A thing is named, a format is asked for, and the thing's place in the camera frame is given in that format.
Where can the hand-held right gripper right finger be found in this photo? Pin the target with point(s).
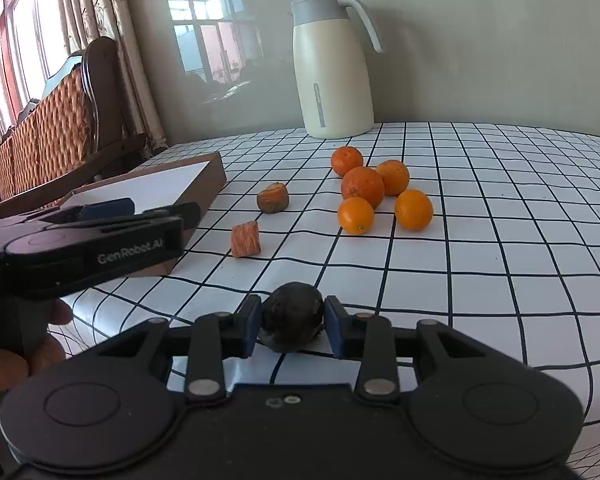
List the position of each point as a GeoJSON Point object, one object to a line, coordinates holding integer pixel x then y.
{"type": "Point", "coordinates": [332, 327]}

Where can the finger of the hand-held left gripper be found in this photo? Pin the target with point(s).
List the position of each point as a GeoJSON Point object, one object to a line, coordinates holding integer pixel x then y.
{"type": "Point", "coordinates": [105, 208]}
{"type": "Point", "coordinates": [190, 215]}

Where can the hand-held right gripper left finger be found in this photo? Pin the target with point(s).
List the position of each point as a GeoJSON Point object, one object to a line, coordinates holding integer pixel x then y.
{"type": "Point", "coordinates": [253, 327]}

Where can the white cutting board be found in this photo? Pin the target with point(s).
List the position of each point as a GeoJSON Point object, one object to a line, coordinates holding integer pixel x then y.
{"type": "Point", "coordinates": [170, 185]}

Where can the dark brown round fruit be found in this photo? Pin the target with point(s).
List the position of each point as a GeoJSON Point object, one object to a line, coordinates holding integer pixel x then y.
{"type": "Point", "coordinates": [292, 315]}

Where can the cut carrot piece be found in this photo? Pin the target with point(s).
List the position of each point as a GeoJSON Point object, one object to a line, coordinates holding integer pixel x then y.
{"type": "Point", "coordinates": [246, 240]}

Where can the carrot stub with brown top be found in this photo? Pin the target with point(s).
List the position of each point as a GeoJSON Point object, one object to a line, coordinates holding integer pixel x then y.
{"type": "Point", "coordinates": [273, 199]}

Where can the small orange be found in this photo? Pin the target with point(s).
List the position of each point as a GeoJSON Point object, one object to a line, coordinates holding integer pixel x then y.
{"type": "Point", "coordinates": [413, 209]}
{"type": "Point", "coordinates": [346, 160]}
{"type": "Point", "coordinates": [356, 215]}
{"type": "Point", "coordinates": [395, 176]}

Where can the large dark orange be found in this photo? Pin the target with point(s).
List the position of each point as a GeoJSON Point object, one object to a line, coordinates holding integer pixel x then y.
{"type": "Point", "coordinates": [362, 187]}

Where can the person's left hand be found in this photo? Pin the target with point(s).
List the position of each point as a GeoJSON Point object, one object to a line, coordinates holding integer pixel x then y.
{"type": "Point", "coordinates": [10, 375]}

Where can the wooden wicker-back chair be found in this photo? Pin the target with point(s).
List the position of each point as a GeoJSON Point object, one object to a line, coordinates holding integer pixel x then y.
{"type": "Point", "coordinates": [55, 125]}

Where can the white black-checked tablecloth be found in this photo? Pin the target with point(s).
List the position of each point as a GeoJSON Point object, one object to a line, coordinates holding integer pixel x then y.
{"type": "Point", "coordinates": [480, 260]}

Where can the beige patterned curtain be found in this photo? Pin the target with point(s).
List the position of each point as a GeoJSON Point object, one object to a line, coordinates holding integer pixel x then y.
{"type": "Point", "coordinates": [125, 35]}

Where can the window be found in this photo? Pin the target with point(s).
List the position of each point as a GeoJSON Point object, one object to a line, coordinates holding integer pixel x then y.
{"type": "Point", "coordinates": [27, 35]}

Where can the cream thermos jug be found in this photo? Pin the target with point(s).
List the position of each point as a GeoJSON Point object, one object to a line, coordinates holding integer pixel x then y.
{"type": "Point", "coordinates": [330, 85]}

